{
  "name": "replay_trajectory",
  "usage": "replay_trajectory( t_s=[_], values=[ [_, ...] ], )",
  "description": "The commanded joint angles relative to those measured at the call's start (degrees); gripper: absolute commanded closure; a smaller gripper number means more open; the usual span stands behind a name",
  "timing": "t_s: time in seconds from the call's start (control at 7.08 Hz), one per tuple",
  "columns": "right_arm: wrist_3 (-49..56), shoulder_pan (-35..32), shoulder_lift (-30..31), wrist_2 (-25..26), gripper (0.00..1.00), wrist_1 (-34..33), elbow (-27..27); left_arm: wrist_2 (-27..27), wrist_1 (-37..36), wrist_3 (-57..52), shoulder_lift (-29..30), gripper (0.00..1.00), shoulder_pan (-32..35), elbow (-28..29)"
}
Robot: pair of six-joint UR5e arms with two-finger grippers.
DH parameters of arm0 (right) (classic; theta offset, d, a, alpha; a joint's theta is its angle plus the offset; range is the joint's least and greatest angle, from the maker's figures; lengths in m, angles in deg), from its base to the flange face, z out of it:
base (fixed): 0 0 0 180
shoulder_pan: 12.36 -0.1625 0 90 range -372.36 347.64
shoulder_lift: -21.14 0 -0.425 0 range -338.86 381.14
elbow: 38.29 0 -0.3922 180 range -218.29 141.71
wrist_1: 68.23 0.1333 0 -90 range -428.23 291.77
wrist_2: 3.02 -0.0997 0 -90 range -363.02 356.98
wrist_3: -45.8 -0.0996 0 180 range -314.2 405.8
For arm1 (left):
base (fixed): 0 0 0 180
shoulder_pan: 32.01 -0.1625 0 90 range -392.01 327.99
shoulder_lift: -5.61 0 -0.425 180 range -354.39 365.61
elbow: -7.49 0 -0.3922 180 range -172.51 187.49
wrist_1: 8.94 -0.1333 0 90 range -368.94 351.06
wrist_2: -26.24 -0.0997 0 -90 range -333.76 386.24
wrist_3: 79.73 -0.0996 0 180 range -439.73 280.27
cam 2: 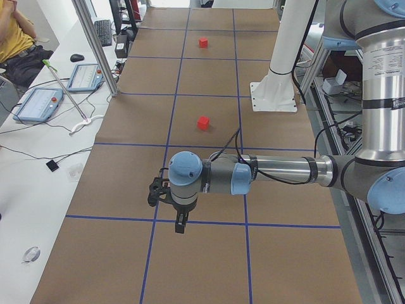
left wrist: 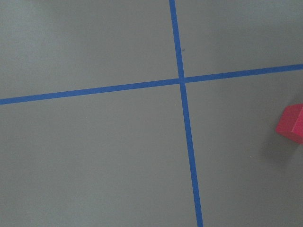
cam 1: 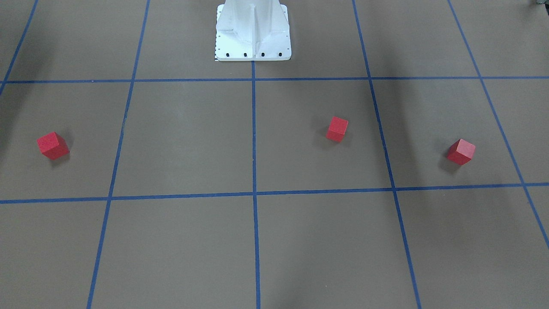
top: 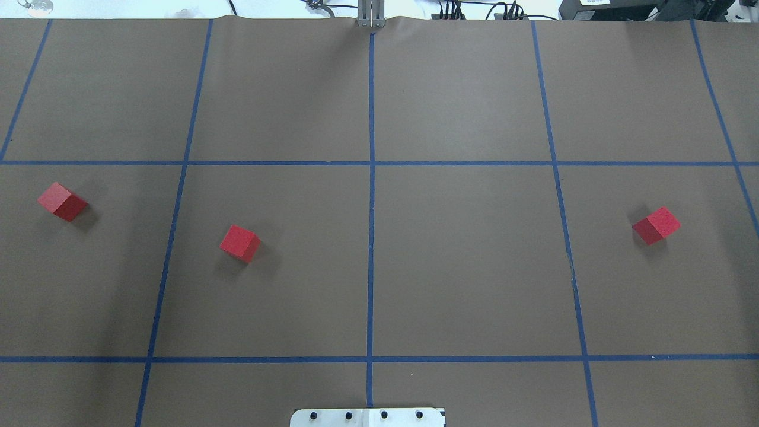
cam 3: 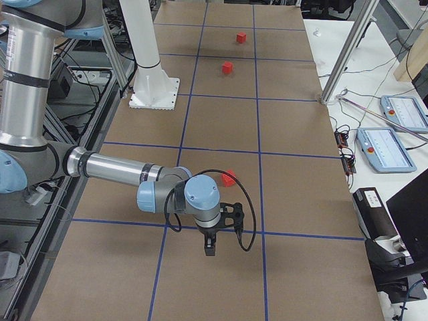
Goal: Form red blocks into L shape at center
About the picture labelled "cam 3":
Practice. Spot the metal rod on table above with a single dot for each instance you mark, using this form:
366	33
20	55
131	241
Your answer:
381	116

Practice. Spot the small circuit board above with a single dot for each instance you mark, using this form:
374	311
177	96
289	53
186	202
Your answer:
341	139

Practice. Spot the wooden board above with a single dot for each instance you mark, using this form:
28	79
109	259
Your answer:
415	41

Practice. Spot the near teach pendant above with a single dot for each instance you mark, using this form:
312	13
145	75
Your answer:
384	151

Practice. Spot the black box with label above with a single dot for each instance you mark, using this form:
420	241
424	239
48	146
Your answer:
372	215

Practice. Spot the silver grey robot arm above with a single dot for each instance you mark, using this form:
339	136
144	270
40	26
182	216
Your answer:
28	158

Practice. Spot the black power adapter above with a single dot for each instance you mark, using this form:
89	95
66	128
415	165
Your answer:
60	83

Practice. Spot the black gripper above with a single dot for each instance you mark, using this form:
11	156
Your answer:
208	232

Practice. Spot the aluminium frame strut left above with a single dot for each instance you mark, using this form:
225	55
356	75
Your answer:
114	58

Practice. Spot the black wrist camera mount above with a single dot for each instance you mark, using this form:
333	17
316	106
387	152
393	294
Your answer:
231	216

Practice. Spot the black monitor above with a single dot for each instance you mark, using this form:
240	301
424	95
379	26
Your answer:
408	210

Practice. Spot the teach pendant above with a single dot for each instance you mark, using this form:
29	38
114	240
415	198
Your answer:
384	151
405	111

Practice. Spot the aluminium frame post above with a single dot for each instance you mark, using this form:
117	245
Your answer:
350	44

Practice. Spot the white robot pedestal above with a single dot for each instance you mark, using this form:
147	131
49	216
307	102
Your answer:
152	87

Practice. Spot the red block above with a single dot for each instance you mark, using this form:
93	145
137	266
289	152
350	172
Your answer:
241	37
228	178
227	67

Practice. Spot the far teach pendant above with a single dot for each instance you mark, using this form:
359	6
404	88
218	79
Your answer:
405	111

